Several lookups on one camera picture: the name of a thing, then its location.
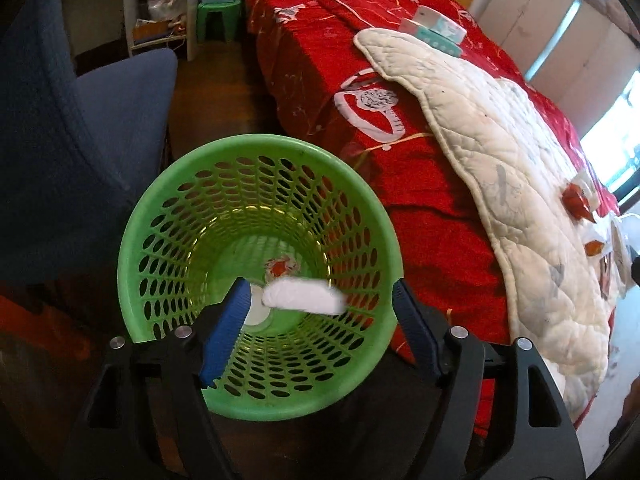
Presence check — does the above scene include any white foam block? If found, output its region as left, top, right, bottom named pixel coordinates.
left=262, top=276, right=346, bottom=315

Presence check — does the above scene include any orange snack wrapper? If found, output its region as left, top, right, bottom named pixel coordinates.
left=561, top=182, right=596, bottom=223

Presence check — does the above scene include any round clear plastic lid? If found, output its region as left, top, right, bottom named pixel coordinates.
left=244, top=283, right=270, bottom=327

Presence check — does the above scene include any person's right hand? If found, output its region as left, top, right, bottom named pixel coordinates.
left=623, top=377, right=640, bottom=419

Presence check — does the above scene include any white quilted blanket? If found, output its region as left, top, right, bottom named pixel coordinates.
left=354, top=28, right=617, bottom=420

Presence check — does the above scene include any small orange wrapper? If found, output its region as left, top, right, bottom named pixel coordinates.
left=584, top=240, right=605, bottom=257

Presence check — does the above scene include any green plastic waste basket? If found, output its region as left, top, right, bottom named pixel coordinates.
left=117, top=133, right=402, bottom=422

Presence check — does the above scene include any clear lid with dome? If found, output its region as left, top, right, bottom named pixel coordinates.
left=572, top=168, right=600, bottom=211

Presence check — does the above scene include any blue chair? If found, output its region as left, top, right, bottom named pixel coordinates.
left=1, top=0, right=178, bottom=281

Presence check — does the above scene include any window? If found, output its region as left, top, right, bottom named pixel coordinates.
left=580, top=70, right=640, bottom=210

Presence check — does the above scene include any red patterned bedspread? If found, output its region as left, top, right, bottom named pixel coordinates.
left=244, top=0, right=622, bottom=438

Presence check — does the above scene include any teal tissue box bottom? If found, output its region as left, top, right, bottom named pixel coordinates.
left=398, top=18, right=462, bottom=58

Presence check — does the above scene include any white wardrobe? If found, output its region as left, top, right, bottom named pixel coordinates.
left=480, top=0, right=639, bottom=136

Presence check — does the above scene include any white tissue pack top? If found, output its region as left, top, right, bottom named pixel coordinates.
left=412, top=6, right=466, bottom=44

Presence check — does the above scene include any wooden desk shelf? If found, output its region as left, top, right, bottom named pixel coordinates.
left=60, top=0, right=202, bottom=61

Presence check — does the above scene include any green plastic stool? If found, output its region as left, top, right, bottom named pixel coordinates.
left=196, top=0, right=241, bottom=44

